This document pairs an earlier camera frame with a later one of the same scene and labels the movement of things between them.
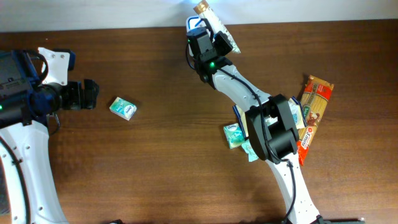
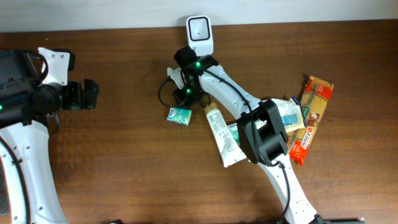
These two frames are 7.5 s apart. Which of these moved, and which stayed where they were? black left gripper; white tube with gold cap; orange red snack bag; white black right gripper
Moved: white black right gripper; white tube with gold cap
Stayed: black left gripper; orange red snack bag
